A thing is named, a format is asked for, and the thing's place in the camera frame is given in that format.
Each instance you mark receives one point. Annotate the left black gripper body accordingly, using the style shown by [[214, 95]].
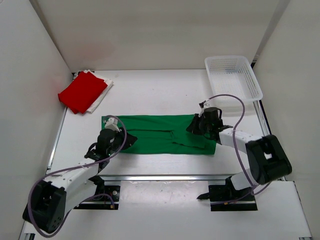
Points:
[[119, 140]]

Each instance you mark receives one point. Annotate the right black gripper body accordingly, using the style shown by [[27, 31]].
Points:
[[206, 127]]

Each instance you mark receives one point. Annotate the green t shirt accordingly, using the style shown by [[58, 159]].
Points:
[[164, 134]]

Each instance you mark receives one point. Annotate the white t shirt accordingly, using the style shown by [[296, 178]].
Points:
[[109, 84]]

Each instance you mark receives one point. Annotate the red t shirt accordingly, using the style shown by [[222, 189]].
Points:
[[82, 92]]

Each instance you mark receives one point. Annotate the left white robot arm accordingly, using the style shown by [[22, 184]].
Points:
[[56, 195]]

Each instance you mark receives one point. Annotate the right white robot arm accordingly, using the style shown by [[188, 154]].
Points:
[[266, 156]]

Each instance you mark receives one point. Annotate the white plastic basket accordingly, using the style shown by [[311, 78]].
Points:
[[232, 75]]

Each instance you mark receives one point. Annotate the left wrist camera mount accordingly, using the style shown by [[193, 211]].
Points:
[[110, 123]]

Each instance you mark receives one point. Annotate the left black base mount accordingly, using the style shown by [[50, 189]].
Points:
[[106, 196]]

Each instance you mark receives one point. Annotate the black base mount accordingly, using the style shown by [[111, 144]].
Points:
[[106, 196], [225, 198]]

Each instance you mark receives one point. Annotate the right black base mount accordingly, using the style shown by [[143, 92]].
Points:
[[225, 198]]

